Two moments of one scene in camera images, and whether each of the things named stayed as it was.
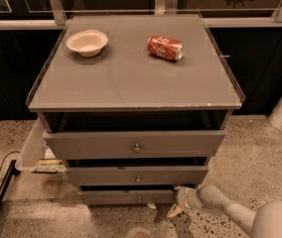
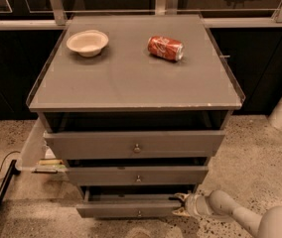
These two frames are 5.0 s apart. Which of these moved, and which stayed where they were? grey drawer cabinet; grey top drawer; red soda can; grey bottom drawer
Moved: grey bottom drawer
Stayed: grey top drawer; grey drawer cabinet; red soda can
